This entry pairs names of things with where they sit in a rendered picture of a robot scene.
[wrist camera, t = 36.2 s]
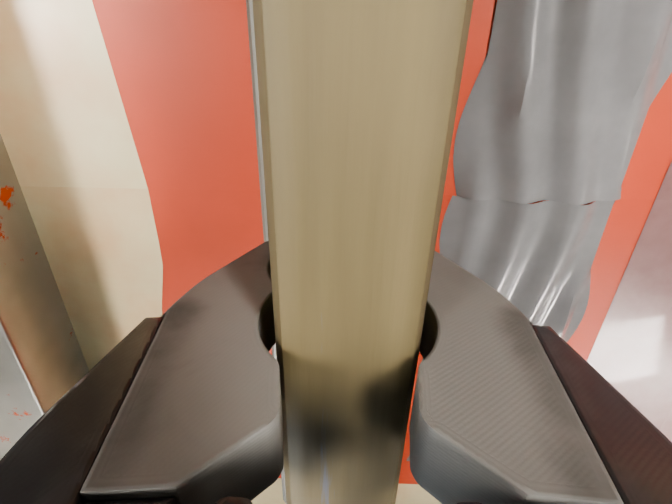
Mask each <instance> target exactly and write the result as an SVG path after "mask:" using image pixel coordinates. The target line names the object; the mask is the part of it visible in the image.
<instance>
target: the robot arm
mask: <svg viewBox="0 0 672 504"><path fill-rule="evenodd" d="M275 343H276V342H275V327H274V312H273V297H272V283H271V268H270V253H269V241H266V242H264V243H262V244H261V245H259V246H257V247H256V248H254V249H252V250H251V251H249V252H247V253H246V254H244V255H242V256H241V257H239V258H237V259H236V260H234V261H232V262H231V263H229V264H227V265H226V266H224V267H222V268H221V269H219V270H217V271H216V272H214V273H212V274H211V275H209V276H208V277H206V278H205V279H203V280H202V281H200V282H199V283H198V284H196V285H195V286H194V287H193V288H191V289H190V290H189V291H188V292H186V293H185V294H184V295H183V296H182V297H181V298H180V299H178V300H177V301H176V302H175V303H174V304H173V305H172V306H171V307H170V308H169V309H168V310H167V311H166V312H165V313H164V314H163V315H162V316H161V317H148V318H145V319H144V320H143V321H142V322H141V323H139V324H138V325H137V326H136V327H135V328H134V329H133V330H132V331H131V332H130V333H129V334H128V335H127V336H126V337H125V338H124V339H123V340H121V341H120V342H119V343H118V344H117V345H116V346H115V347H114V348H113V349H112V350H111V351H110V352H109V353H108V354H107V355H106V356H105V357H103V358H102V359H101V360H100V361H99V362H98V363H97V364H96V365H95V366H94V367H93V368H92V369H91V370H90V371H89V372H88V373H87V374H86V375H84V376H83V377H82V378H81V379H80V380H79V381H78V382H77V383H76V384H75V385H74V386H73V387H72V388H71V389H70V390H69V391H68V392H66V393H65V394H64V395H63V396H62V397H61V398H60V399H59V400H58V401H57V402H56V403H55V404H54V405H53V406H52V407H51V408H50V409H49V410H47V411H46V412H45V413H44V414H43V415H42V416H41V417H40V418H39V419H38V420H37V421H36V422H35V423H34V424H33V425H32V426H31V427H30V428H29V429H28V430H27V431H26V432H25V433H24V435H23V436H22V437H21V438H20V439H19V440H18V441H17V442H16V443H15V444H14V445H13V446H12V448H11V449H10V450H9V451H8V452H7V453H6V454H5V456H4V457H3V458H2V459H1V460H0V504H253V503H252V502H251V500H253V499H254V498H255V497H256V496H258V495H259V494H260V493H262V492H263V491H264V490H265V489H267V488H268V487H269V486H271V485H272V484H273V483H274V482H275V481H276V480H277V479H278V477H279V476H280V474H281V472H282V469H283V464H284V456H283V415H282V400H281V384H280V369H279V364H278V361H277V360H276V359H275V358H274V357H273V356H272V355H271V354H270V353H269V351H270V349H271V348H272V346H273V345H274V344H275ZM419 352H420V354H421V355H422V357H423V359H424V360H423V361H422V362H421V363H420V365H419V368H418V374H417V380H416V387H415V393H414V400H413V406H412V412H411V419H410V425H409V436H410V469H411V473H412V475H413V477H414V479H415V481H416V482H417V483H418V484H419V485H420V486H421V487H422V488H423V489H424V490H426V491H427V492H428V493H429V494H430V495H432V496H433V497H434V498H435V499H437V500H438V501H439V502H440V503H442V504H672V442H671V441H670V440H669V439H668V438H667V437H666V436H665V435H664V434H663V433H662V432H661V431H660V430H659V429H658V428H657V427H656V426H654V425H653V424H652V423H651V422H650V421H649V420H648V419H647V418H646V417H645V416H644V415H643V414H642V413H641V412H640V411H639V410H638V409H637V408H636V407H634V406H633V405H632V404H631V403H630V402H629V401H628V400H627V399H626V398H625V397H624V396H623V395H622V394H621V393H620V392H619V391H618V390H616V389H615V388H614V387H613V386H612V385H611V384H610V383H609V382H608V381H607V380H606V379H605V378H604V377H603V376H602V375H601V374H600V373H598V372H597V371H596V370H595V369H594V368H593V367H592V366H591V365H590V364H589V363H588V362H587V361H586V360H585V359H584V358H583V357H582V356H581V355H579V354H578V353H577V352H576V351H575V350H574V349H573V348H572V347H571V346H570V345H569V344H568V343H567V342H566V341H565V340H564V339H563V338H561V337H560V336H559V335H558V334H557V333H556V332H555V331H554V330H553V329H552V328H551V327H550V326H538V325H533V323H532V322H531V321H530V320H529V319H528V318H527V317H526V316H525V315H524V314H523V313H522V312H521V311H520V310H519V309H518V308H517V307H515V306H514V305H513V304H512V303H511V302H510V301H509V300H508V299H507V298H505V297H504V296H503V295H502V294H500V293H499V292H498V291H497V290H495V289H494V288H493V287H491V286H490V285H488V284H487V283H486V282H484V281H483V280H481V279H480V278H478V277H476V276H475V275H473V274H472V273H470V272H468V271H467V270H465V269H464V268H462V267H460V266H459V265H457V264H456V263H454V262H452V261H451V260H449V259H448V258H446V257H444V256H443V255H441V254H440V253H438V252H436V251H435V252H434V258H433V265H432V271H431V278H430V284H429V290H428V297H427V303H426V310H425V316H424V323H423V329H422V335H421V342H420V348H419Z"/></svg>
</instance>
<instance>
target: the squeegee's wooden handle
mask: <svg viewBox="0 0 672 504"><path fill-rule="evenodd" d="M473 1H474V0H252V2H253V17H254V32H255V47H256V61H257V76H258V91H259V106H260V120H261V135H262V150H263V165H264V179H265V194H266V209H267V224H268V238H269V253H270V268H271V283H272V297H273V312H274V327H275V342H276V356H277V361H278V364H279V369H280V384H281V400H282V415H283V456H284V474H285V489H286V504H395V502H396V496H397V490H398V483H399V477H400V470H401V464H402V457H403V451H404V445H405V438H406V432H407V425H408V419H409V413H410V406H411V400H412V393H413V387H414V380H415V374H416V368H417V361H418V355H419V348H420V342H421V335H422V329H423V323H424V316H425V310H426V303H427V297H428V290H429V284H430V278H431V271H432V265H433V258H434V252H435V245H436V239H437V233H438V226H439V220H440V213H441V207H442V201H443V194H444V188H445V181H446V175H447V168H448V162H449V156H450V149H451V143H452V136H453V130H454V123H455V117H456V111H457V104H458V98H459V91H460V85H461V78H462V72H463V66H464V59H465V53H466V46H467V40H468V33H469V27H470V21H471V14H472V8H473Z"/></svg>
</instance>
